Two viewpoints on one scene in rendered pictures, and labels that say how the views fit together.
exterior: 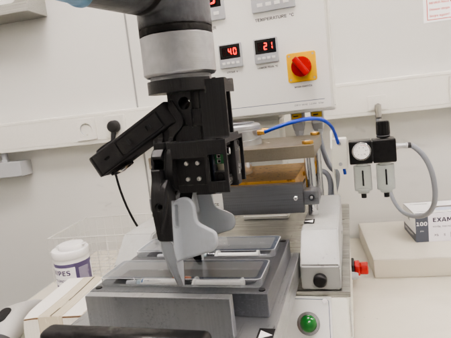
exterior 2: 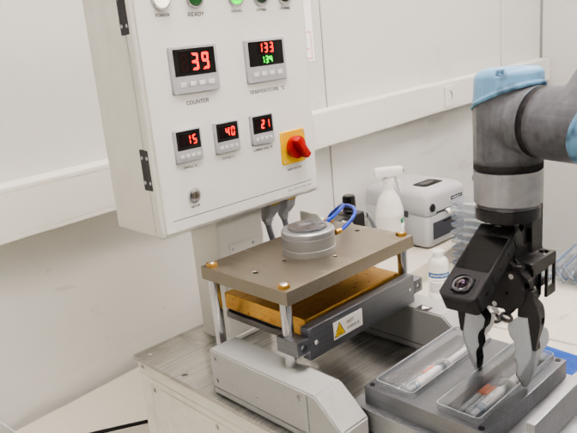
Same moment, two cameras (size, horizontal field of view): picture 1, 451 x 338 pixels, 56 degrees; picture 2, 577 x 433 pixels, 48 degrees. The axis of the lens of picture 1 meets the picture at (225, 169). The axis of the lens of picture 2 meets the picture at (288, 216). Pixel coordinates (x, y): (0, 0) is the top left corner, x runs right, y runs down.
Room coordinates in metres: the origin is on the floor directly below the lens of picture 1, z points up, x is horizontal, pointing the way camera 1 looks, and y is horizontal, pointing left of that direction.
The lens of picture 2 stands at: (0.31, 0.77, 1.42)
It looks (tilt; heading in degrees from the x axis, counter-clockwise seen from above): 16 degrees down; 300
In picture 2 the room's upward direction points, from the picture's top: 5 degrees counter-clockwise
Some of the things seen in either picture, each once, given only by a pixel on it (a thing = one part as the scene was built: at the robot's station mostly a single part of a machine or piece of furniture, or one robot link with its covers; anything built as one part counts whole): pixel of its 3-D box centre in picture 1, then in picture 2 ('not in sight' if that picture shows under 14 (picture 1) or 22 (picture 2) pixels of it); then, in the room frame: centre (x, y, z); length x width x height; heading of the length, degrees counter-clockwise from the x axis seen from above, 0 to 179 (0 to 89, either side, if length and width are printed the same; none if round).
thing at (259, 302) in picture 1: (200, 271); (466, 381); (0.50, 0.05, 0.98); 0.20 x 0.17 x 0.03; 73
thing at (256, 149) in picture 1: (256, 156); (305, 259); (0.77, -0.06, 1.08); 0.31 x 0.24 x 0.13; 73
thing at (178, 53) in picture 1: (180, 60); (505, 187); (0.46, 0.03, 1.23); 0.08 x 0.08 x 0.05
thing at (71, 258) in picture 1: (74, 272); not in sight; (1.00, 0.39, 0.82); 0.09 x 0.09 x 0.15
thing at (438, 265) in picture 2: not in sight; (438, 278); (0.75, -0.66, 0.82); 0.05 x 0.05 x 0.14
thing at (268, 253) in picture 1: (209, 251); (436, 363); (0.54, 0.03, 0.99); 0.18 x 0.06 x 0.02; 73
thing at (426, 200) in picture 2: not in sight; (416, 208); (0.94, -1.05, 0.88); 0.25 x 0.20 x 0.17; 162
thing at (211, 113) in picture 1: (194, 137); (510, 253); (0.45, 0.03, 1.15); 0.09 x 0.08 x 0.12; 73
